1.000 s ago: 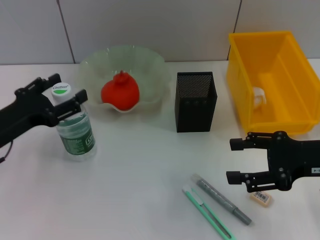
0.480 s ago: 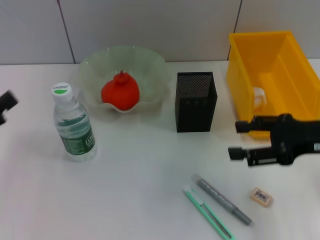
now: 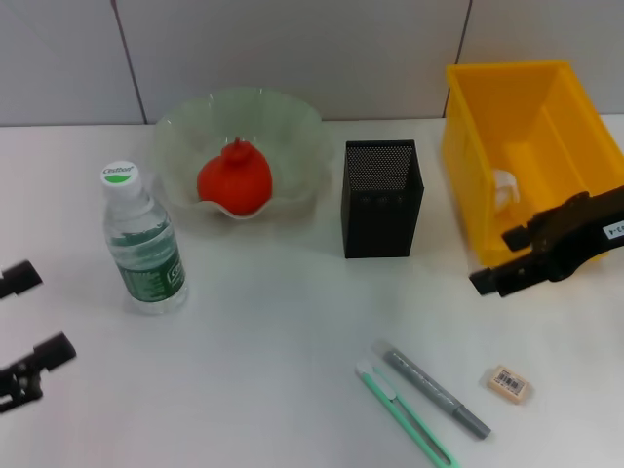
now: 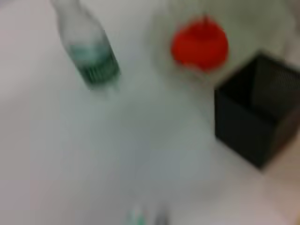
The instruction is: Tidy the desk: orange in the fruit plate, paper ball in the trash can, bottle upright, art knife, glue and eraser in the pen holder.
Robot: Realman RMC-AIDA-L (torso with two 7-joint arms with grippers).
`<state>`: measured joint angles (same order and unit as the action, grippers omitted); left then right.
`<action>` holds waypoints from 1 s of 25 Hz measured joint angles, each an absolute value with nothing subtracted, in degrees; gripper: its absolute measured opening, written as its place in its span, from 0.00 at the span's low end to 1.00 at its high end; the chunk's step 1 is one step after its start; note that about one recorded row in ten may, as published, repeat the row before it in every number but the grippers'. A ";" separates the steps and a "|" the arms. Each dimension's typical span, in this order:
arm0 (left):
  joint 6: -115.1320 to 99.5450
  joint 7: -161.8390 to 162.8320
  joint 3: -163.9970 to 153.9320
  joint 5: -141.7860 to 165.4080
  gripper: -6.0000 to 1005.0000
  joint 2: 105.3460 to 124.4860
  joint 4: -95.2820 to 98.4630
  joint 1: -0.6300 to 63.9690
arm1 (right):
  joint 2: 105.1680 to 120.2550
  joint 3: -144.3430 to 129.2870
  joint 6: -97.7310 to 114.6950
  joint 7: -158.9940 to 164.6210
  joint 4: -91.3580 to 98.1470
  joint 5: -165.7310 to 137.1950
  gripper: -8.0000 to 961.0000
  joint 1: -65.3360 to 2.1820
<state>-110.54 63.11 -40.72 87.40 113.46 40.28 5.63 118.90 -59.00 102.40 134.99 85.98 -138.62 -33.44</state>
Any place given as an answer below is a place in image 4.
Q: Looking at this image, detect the red-orange toy fruit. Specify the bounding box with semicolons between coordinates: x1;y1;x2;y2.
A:
170;15;229;72

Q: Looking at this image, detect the clear green-label water bottle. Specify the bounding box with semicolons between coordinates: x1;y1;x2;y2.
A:
50;0;121;92

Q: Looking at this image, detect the mint green utility knife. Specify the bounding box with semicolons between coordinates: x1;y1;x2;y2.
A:
127;203;148;225

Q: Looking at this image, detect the black mesh pen holder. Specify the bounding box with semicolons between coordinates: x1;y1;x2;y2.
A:
214;51;300;172

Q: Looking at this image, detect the pale green glass fruit bowl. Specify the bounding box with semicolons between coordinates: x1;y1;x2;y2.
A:
150;0;296;83

